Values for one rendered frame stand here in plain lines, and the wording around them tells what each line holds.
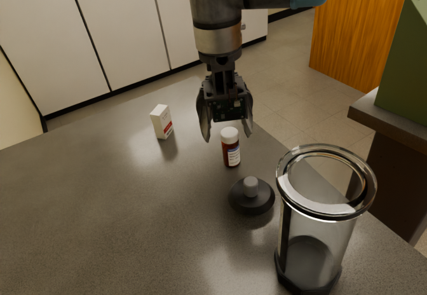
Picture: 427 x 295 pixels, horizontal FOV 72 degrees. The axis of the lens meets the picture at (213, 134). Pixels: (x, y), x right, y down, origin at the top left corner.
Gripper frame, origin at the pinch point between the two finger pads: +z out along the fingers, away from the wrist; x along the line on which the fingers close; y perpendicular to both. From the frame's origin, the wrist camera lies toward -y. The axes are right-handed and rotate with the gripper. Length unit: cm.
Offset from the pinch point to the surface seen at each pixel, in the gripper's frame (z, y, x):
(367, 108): 8.9, -13.5, 38.4
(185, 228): 9.0, 15.7, -10.3
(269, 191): 5.3, 12.2, 6.5
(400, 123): 8.8, -5.9, 42.9
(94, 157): 9.1, -8.0, -33.5
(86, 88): 84, -187, -111
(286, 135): 103, -112, 48
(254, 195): 5.0, 13.1, 3.4
